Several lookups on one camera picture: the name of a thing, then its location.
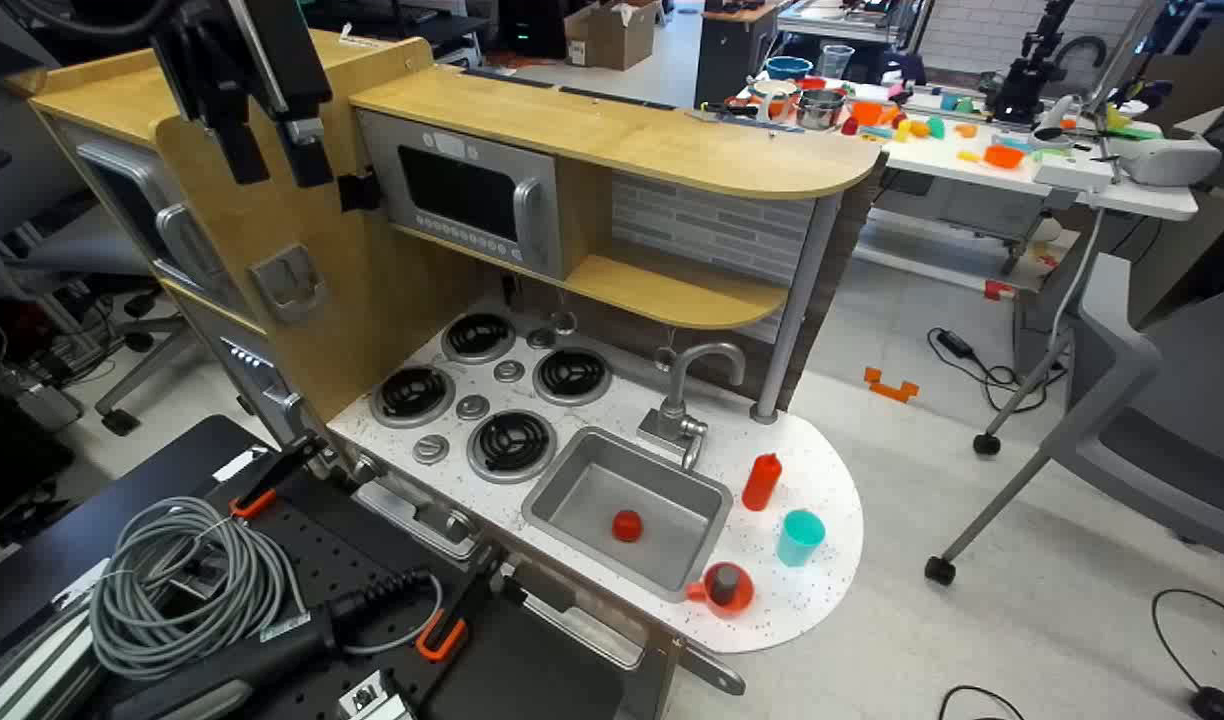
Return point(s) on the black clip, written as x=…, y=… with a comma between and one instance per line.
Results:
x=356, y=194

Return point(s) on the black swivel chair base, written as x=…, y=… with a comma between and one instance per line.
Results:
x=136, y=380

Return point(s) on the blue bowl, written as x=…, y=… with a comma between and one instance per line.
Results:
x=788, y=67

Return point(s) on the dark cabinet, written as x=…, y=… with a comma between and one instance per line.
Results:
x=733, y=47

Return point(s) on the red toy cup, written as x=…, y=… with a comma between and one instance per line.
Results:
x=760, y=482

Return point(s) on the orange toy container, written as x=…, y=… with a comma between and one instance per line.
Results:
x=875, y=118

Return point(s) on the grey office chair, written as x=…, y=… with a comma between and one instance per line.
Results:
x=1157, y=441

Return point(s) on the black cylindrical tool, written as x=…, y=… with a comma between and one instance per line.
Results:
x=225, y=673

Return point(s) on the black camera stand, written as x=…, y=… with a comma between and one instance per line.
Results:
x=1033, y=73

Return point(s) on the wooden toy kitchen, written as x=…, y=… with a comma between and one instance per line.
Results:
x=373, y=293

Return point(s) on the grey toy faucet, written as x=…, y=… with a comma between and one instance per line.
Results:
x=673, y=402

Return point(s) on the grey stove knob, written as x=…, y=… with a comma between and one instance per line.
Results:
x=509, y=369
x=541, y=337
x=475, y=406
x=430, y=451

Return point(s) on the white plug block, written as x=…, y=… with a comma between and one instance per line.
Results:
x=371, y=696

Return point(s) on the grey toy sink basin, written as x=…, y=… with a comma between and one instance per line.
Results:
x=597, y=485

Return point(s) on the black mounting bracket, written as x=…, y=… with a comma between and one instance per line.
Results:
x=299, y=94

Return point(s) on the black clamp with orange grip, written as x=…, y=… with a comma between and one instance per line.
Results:
x=274, y=482
x=455, y=620

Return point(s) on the small orange ball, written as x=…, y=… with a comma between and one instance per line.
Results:
x=626, y=527

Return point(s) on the aluminium rail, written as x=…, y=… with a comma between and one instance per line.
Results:
x=34, y=666

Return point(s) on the orange cup with grey insert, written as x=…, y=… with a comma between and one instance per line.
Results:
x=724, y=590

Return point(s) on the orange bracket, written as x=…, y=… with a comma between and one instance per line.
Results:
x=894, y=388

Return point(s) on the black toy stove burner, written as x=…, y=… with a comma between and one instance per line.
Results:
x=509, y=445
x=574, y=374
x=477, y=337
x=412, y=393

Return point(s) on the blue plastic cup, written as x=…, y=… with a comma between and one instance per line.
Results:
x=796, y=536

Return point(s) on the grey toy control panel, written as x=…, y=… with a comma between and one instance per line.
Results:
x=257, y=374

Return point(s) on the silver toy microwave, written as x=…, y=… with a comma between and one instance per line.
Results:
x=465, y=194

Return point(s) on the orange toy block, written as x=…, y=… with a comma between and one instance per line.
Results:
x=1005, y=158

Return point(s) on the silver toy oven door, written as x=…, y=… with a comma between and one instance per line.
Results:
x=172, y=223

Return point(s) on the grey square wall plate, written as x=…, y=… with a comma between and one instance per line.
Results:
x=291, y=282

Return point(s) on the cardboard box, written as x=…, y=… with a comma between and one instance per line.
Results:
x=612, y=32

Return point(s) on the white device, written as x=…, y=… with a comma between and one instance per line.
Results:
x=1166, y=163

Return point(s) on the grey kitchen support pole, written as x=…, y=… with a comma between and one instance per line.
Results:
x=796, y=307

